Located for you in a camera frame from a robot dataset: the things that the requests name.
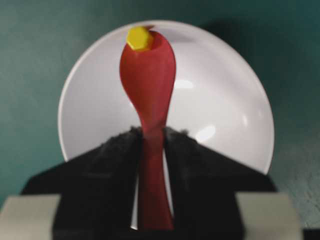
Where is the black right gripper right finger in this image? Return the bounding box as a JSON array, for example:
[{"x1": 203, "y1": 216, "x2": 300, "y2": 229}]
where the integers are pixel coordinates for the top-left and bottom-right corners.
[{"x1": 164, "y1": 127, "x2": 277, "y2": 240}]

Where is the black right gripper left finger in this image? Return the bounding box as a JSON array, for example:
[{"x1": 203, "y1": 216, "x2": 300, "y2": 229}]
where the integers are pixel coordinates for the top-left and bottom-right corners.
[{"x1": 21, "y1": 127, "x2": 143, "y2": 240}]

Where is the pink ceramic spoon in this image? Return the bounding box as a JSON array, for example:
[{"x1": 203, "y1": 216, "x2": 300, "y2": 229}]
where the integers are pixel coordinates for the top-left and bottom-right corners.
[{"x1": 119, "y1": 30, "x2": 176, "y2": 231}]

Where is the yellow hexagonal prism block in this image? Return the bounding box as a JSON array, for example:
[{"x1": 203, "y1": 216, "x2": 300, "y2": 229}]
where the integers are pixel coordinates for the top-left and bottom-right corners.
[{"x1": 126, "y1": 26, "x2": 154, "y2": 52}]

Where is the white round bowl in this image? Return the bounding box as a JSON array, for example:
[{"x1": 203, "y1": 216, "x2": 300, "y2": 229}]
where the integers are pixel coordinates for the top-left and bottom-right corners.
[{"x1": 57, "y1": 19, "x2": 275, "y2": 230}]

